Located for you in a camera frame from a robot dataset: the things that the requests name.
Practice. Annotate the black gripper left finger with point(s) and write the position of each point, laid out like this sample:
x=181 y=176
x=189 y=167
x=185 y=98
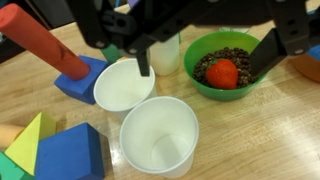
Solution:
x=96 y=23

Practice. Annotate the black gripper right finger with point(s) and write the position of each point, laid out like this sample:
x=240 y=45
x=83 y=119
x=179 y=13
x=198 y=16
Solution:
x=293 y=30

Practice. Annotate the blue plastic bowl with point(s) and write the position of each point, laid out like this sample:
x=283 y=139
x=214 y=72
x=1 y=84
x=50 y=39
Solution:
x=315 y=52

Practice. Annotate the green plastic bowl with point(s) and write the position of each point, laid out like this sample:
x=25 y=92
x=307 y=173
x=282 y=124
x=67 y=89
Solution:
x=226 y=95

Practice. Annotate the long green foam block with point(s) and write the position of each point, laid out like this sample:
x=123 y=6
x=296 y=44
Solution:
x=110 y=53

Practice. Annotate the orange plastic bowl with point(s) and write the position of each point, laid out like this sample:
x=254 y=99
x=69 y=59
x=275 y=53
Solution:
x=306 y=68

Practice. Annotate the small purple foam block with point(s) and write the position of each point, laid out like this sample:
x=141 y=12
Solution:
x=133 y=3

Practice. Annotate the red foam cylinder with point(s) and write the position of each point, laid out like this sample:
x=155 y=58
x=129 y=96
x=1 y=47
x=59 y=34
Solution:
x=40 y=40

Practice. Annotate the dark brown cereal pieces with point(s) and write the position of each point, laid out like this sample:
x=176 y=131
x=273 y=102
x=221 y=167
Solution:
x=240 y=56

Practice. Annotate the small blue foam block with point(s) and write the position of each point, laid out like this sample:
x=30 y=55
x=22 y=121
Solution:
x=80 y=86

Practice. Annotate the translucent plastic cup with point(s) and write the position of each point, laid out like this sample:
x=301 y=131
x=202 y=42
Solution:
x=165 y=60

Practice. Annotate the red toy strawberry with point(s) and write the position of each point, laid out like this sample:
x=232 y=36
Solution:
x=221 y=75

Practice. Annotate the blue foam cube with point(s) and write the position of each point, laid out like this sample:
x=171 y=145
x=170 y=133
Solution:
x=70 y=153

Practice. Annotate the yellow foam triangle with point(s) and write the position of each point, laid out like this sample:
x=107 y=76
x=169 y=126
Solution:
x=30 y=143

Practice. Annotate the tan foam cylinder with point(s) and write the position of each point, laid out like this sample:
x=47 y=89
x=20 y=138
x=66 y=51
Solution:
x=10 y=135

